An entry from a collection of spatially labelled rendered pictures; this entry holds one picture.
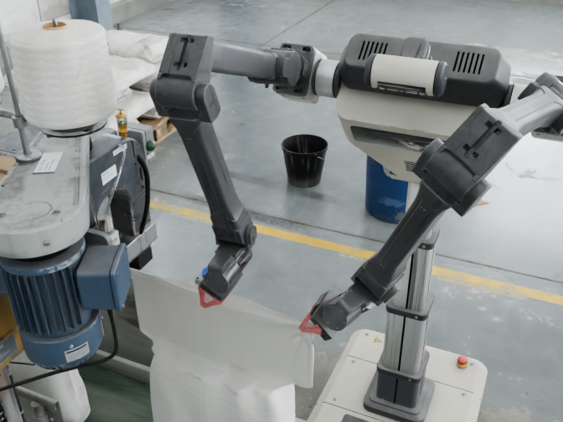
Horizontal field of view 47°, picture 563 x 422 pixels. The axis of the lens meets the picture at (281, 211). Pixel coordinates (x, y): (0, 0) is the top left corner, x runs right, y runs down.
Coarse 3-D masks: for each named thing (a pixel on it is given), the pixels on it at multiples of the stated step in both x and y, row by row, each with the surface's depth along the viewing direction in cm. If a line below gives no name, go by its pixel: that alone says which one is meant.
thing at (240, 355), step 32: (160, 288) 159; (192, 288) 157; (160, 320) 166; (192, 320) 158; (224, 320) 153; (256, 320) 149; (288, 320) 146; (160, 352) 166; (192, 352) 164; (224, 352) 158; (256, 352) 154; (288, 352) 151; (160, 384) 167; (192, 384) 161; (224, 384) 157; (256, 384) 156; (288, 384) 155; (160, 416) 175; (192, 416) 167; (224, 416) 161; (256, 416) 157; (288, 416) 163
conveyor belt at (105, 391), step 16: (80, 368) 222; (96, 368) 222; (96, 384) 216; (112, 384) 216; (128, 384) 215; (144, 384) 215; (96, 400) 210; (112, 400) 210; (128, 400) 210; (144, 400) 209; (96, 416) 204; (112, 416) 204; (128, 416) 204; (144, 416) 204
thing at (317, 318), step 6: (330, 294) 142; (324, 300) 140; (330, 300) 138; (318, 306) 138; (324, 306) 138; (318, 312) 137; (312, 318) 136; (318, 318) 136; (318, 324) 136; (324, 324) 136; (324, 330) 136; (330, 330) 137; (324, 336) 137; (330, 336) 136
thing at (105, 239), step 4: (88, 232) 123; (92, 232) 123; (96, 232) 123; (100, 232) 123; (104, 232) 123; (84, 236) 125; (88, 236) 124; (92, 236) 123; (96, 236) 123; (100, 236) 123; (104, 236) 122; (108, 236) 123; (88, 240) 125; (92, 240) 124; (96, 240) 124; (100, 240) 123; (104, 240) 123; (108, 240) 123; (88, 244) 123; (92, 244) 123; (96, 244) 123; (100, 244) 123; (104, 244) 123; (108, 244) 123; (112, 244) 124; (84, 252) 122
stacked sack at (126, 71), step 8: (112, 56) 452; (112, 64) 430; (120, 64) 434; (128, 64) 433; (136, 64) 433; (144, 64) 437; (152, 64) 444; (112, 72) 419; (120, 72) 420; (128, 72) 421; (136, 72) 426; (144, 72) 434; (152, 72) 442; (120, 80) 413; (128, 80) 420; (136, 80) 427; (120, 88) 414
